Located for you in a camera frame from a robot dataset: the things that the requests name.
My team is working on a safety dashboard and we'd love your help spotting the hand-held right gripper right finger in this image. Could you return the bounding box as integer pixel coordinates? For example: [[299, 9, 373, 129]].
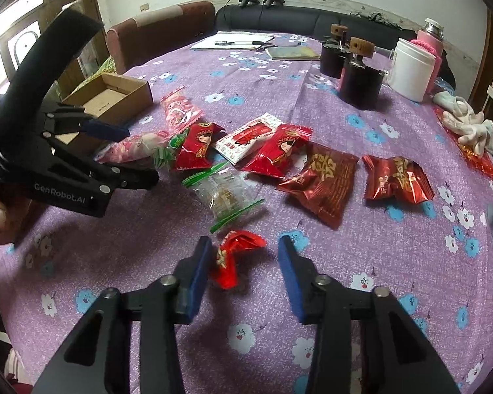
[[277, 234, 463, 394]]

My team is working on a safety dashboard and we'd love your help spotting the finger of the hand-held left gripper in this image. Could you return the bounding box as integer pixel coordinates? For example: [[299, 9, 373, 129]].
[[37, 140, 160, 198], [44, 106, 131, 147]]

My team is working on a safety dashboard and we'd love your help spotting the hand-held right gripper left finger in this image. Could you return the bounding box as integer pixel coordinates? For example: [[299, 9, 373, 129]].
[[37, 236, 213, 394]]

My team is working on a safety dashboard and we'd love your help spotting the pink white-figure snack packet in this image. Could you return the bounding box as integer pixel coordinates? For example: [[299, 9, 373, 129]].
[[94, 130, 170, 165]]

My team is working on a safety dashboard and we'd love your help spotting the green striped candy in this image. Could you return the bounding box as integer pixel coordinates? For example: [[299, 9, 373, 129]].
[[153, 148, 177, 170]]

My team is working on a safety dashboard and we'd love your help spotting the cardboard box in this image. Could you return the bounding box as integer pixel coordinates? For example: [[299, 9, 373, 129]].
[[61, 72, 154, 153]]

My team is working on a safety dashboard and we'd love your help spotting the small red candy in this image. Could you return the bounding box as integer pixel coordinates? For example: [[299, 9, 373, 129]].
[[210, 230, 268, 290]]

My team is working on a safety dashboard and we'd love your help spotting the green white snack packet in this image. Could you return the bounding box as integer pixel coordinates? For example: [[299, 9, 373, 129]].
[[166, 129, 190, 152]]

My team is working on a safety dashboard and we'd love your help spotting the pink red-dotted snack packet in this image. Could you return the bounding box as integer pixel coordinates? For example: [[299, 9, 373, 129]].
[[161, 86, 205, 133]]

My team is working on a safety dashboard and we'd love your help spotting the clear green-edged snack packet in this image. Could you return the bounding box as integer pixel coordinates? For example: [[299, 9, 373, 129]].
[[181, 162, 266, 234]]

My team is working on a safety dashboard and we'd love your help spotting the dark red snack packet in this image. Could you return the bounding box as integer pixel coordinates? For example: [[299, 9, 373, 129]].
[[361, 154, 435, 205], [275, 141, 361, 231]]

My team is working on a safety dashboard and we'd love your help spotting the green blanket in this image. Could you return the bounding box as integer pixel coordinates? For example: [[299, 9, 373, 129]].
[[79, 57, 120, 92]]

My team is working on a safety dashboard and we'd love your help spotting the red face-print snack packet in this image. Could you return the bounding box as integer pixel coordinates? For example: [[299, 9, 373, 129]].
[[174, 122, 227, 171], [241, 123, 314, 180]]

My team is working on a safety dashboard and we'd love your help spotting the purple floral tablecloth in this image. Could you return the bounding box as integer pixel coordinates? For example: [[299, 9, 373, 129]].
[[0, 29, 493, 394]]

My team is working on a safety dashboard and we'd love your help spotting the wooden glass door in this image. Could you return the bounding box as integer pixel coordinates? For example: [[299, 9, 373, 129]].
[[0, 0, 104, 105]]

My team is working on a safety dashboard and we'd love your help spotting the brown armchair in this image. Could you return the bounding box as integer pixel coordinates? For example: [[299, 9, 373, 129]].
[[106, 1, 217, 76]]

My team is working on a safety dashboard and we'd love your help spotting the white red snack packet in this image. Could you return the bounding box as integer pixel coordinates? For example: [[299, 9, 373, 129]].
[[213, 112, 283, 164]]

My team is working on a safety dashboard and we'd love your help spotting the white paper pad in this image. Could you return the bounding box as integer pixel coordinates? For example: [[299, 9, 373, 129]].
[[189, 30, 276, 52]]

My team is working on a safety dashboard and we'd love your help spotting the black leather sofa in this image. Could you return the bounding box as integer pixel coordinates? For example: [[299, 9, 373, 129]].
[[214, 3, 457, 87]]

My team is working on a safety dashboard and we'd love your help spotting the green yellow notebook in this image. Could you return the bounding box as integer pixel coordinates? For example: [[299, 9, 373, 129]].
[[265, 45, 322, 62]]

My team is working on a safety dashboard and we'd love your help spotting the dark jar with wooden lid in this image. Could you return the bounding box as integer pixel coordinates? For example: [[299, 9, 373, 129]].
[[320, 24, 351, 79], [339, 36, 385, 111]]

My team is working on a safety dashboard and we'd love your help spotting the flat red packet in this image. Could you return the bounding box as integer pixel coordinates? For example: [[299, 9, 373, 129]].
[[433, 107, 493, 180]]

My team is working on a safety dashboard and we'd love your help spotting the white mug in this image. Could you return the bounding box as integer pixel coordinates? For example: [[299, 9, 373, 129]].
[[388, 37, 436, 103]]

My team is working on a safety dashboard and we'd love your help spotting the pink thermos flask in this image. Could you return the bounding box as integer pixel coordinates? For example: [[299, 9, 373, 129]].
[[410, 18, 447, 91]]

